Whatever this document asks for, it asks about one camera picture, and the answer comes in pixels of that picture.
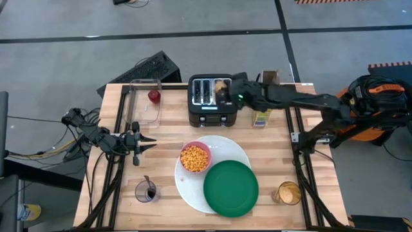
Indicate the black power strip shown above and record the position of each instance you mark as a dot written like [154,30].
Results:
[119,1]

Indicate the orange cereal puffs heap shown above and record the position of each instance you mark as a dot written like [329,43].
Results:
[194,158]

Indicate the metal spoon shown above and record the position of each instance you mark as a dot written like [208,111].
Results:
[147,182]

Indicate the black aluminium table frame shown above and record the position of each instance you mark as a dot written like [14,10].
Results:
[174,86]

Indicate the toasted bagel half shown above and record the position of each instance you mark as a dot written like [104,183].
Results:
[220,87]

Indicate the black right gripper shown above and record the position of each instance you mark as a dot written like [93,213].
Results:
[249,93]

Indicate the cereal box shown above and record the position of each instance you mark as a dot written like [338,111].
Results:
[261,117]

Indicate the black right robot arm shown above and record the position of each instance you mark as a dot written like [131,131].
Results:
[305,100]

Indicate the black case with hazard stripe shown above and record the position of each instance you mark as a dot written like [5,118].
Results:
[376,224]

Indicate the clear plastic container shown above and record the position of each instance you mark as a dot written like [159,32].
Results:
[141,109]

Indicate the black four-slot toaster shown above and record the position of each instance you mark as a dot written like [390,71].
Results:
[209,112]

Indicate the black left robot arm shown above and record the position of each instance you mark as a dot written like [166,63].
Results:
[96,135]

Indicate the black mat with hazard stripe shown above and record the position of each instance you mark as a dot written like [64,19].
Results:
[380,69]
[322,1]

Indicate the clear bluish glass cup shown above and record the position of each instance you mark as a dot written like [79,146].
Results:
[141,193]

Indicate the green plate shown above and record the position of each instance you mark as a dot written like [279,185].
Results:
[231,188]

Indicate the amber glass of juice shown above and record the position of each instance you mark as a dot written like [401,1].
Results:
[289,193]

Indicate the black floor beam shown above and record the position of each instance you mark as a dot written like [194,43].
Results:
[42,175]

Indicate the yellow white bottle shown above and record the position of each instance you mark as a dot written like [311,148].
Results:
[32,212]

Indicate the white round placemat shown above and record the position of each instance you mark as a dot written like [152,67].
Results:
[193,190]

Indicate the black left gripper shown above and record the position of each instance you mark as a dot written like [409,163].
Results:
[136,145]

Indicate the pink bowl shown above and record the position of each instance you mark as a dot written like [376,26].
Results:
[196,143]

